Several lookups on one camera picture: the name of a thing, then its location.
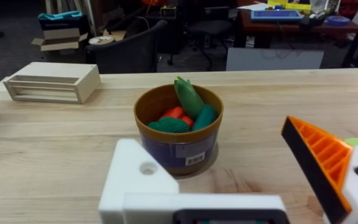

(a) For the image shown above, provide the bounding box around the left gripper bare white block left finger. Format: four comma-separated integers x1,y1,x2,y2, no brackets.
98,138,180,224

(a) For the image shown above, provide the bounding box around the left gripper white and orange right finger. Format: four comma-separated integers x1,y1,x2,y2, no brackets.
280,115,358,224

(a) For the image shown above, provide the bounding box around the brown tub with toy vegetables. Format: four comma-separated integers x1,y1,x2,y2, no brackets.
133,76,224,176

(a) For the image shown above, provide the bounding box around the white flat panel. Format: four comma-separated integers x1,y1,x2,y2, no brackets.
226,47,325,72

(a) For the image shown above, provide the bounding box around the white wooden slotted box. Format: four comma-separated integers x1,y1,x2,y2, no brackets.
2,61,102,105

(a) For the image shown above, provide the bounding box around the black armchair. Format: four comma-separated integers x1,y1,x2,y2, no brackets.
85,19,169,75

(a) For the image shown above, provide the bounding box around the dark red wooden desk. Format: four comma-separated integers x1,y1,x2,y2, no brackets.
232,8,358,49

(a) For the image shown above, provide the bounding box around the blue tape roll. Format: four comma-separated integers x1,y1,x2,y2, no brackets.
326,15,352,27

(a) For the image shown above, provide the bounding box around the blue tray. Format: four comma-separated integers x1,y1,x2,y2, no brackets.
250,9,305,23

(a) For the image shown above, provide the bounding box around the yellow toy blocks heap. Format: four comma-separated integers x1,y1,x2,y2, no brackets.
267,0,313,14

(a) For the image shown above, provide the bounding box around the open cardboard box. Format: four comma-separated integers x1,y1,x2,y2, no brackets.
30,27,89,52

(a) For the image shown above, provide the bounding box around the black office chair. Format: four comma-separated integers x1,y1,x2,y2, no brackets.
185,6,233,72

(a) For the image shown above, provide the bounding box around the black crate with teal cloth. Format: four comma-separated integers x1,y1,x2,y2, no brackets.
37,10,90,32

